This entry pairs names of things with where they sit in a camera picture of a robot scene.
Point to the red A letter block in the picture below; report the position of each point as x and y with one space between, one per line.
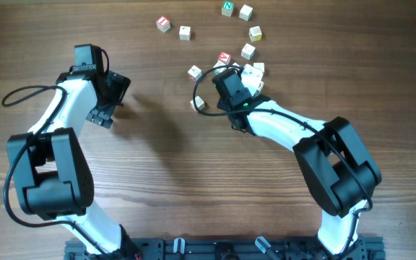
224 58

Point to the green edged picture block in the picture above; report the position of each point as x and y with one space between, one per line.
218 66

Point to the green brown circle block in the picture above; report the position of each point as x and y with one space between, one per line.
259 88

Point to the yellow edged wooden block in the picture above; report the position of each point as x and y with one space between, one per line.
255 34

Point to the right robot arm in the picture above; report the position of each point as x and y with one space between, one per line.
339 172

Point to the plain white wooden block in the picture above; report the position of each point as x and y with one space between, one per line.
246 12

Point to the green N letter block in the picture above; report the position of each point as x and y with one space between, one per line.
227 8

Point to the plain beige wooden block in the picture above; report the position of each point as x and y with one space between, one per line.
260 66

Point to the white number 2 block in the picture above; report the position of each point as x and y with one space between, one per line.
185 32

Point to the red Y letter block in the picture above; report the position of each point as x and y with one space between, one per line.
197 104

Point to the red O letter block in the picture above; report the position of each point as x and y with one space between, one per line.
195 73

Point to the white block behind finger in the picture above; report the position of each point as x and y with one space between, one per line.
248 51

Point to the red I letter block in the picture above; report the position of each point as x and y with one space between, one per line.
163 24

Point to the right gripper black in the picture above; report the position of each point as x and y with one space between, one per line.
222 103

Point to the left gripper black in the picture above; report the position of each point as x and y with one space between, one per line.
115 92

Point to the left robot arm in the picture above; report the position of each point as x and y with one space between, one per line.
49 181

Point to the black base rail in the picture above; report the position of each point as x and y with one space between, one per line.
288 248

